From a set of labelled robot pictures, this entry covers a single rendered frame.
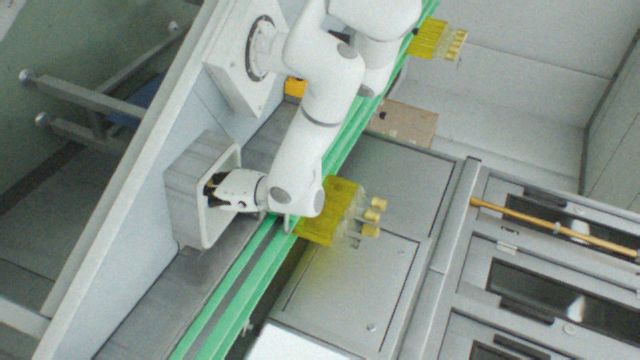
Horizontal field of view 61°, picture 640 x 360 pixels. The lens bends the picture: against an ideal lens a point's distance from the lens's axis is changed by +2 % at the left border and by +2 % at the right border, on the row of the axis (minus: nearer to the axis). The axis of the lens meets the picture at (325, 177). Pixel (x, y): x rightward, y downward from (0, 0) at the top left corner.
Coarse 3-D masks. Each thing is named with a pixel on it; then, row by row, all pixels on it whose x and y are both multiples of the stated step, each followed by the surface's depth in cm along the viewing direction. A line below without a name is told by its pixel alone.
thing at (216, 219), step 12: (228, 156) 121; (240, 156) 127; (216, 168) 117; (228, 168) 130; (204, 180) 114; (204, 204) 135; (204, 216) 119; (216, 216) 134; (228, 216) 135; (204, 228) 122; (216, 228) 132; (204, 240) 124
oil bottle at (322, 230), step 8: (304, 216) 150; (320, 216) 151; (296, 224) 149; (304, 224) 148; (312, 224) 148; (320, 224) 149; (328, 224) 149; (336, 224) 149; (296, 232) 151; (304, 232) 150; (312, 232) 149; (320, 232) 147; (328, 232) 147; (336, 232) 147; (312, 240) 151; (320, 240) 149; (328, 240) 148; (336, 240) 147
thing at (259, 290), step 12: (432, 12) 263; (396, 72) 221; (372, 108) 201; (360, 132) 190; (348, 144) 184; (336, 168) 175; (288, 240) 151; (276, 264) 145; (264, 276) 142; (264, 288) 139; (252, 300) 136; (240, 312) 133; (240, 324) 131; (228, 336) 128; (228, 348) 126
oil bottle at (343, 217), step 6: (324, 204) 155; (330, 204) 155; (324, 210) 153; (330, 210) 153; (336, 210) 153; (342, 210) 153; (324, 216) 152; (330, 216) 151; (336, 216) 152; (342, 216) 152; (348, 216) 152; (342, 222) 151; (348, 222) 152; (348, 228) 153
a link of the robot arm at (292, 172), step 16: (304, 112) 94; (304, 128) 96; (320, 128) 95; (336, 128) 96; (288, 144) 97; (304, 144) 96; (320, 144) 97; (288, 160) 97; (304, 160) 97; (272, 176) 101; (288, 176) 99; (304, 176) 98; (272, 192) 103; (288, 192) 101; (304, 192) 105
